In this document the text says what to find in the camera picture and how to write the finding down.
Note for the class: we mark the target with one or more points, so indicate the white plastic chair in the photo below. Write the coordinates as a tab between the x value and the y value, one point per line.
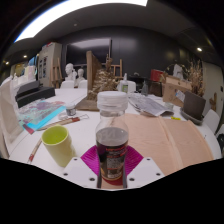
84	84
220	128
212	118
132	87
67	84

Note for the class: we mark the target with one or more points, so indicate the brown cardboard box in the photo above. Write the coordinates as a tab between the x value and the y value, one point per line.
173	90

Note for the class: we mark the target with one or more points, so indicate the stack of black boxes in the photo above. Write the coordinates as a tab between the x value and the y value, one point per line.
35	95

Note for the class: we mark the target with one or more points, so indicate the black wall screen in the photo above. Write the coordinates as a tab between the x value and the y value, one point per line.
88	51

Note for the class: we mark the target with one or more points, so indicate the yellow marker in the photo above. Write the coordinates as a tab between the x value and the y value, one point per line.
175	118

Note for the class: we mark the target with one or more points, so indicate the grey newspaper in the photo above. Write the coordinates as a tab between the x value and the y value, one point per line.
148	105

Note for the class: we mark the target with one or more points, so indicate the long ceiling light panel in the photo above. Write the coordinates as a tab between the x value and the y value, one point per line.
83	6

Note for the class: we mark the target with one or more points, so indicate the wooden paintbrush red band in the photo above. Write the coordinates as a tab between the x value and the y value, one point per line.
63	122

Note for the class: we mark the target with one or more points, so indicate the dry plant in dark pot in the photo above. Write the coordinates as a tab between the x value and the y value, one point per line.
193	105

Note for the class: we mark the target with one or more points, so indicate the clear bottle with dark drink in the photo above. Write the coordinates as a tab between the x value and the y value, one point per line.
112	143

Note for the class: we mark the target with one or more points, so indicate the wooden easel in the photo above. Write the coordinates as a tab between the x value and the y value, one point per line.
56	73
116	68

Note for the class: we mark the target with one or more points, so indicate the black backpack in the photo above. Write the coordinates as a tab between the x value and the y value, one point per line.
221	141

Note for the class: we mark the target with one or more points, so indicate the thin wooden stick red band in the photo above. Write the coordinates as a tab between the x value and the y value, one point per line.
35	150

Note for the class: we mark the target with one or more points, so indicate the white spray bottle green label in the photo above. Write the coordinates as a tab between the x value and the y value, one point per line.
124	86

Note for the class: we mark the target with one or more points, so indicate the dark glass pitcher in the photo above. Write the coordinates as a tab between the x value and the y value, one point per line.
144	89

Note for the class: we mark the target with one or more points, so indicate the small white cup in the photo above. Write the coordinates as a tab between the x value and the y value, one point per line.
169	106

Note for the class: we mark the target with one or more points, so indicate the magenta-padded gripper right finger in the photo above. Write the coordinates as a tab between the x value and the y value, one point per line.
142	171

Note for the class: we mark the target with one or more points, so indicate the small paint jar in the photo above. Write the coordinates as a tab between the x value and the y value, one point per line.
70	110

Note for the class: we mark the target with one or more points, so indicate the wooden figure by wall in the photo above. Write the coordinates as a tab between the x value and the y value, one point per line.
213	101

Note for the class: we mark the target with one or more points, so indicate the brown wooden sculpture on board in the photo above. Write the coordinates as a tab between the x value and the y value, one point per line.
103	83

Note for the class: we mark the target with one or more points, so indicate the white plaster bust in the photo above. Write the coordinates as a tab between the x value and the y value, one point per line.
70	71
80	75

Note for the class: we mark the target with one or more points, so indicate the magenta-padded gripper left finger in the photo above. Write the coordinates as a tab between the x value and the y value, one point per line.
81	171

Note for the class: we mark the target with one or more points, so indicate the yellow-green cup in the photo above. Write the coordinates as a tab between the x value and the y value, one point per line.
60	150

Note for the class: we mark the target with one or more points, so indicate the tan mat with wooden rods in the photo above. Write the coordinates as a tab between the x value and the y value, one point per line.
166	140

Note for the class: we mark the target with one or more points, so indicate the red bin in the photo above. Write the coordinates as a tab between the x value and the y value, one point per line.
156	75

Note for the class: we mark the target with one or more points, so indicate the round ceiling spotlights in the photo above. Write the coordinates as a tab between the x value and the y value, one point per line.
199	49

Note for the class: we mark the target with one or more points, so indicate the beige tall cabinet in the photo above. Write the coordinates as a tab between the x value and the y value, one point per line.
48	63

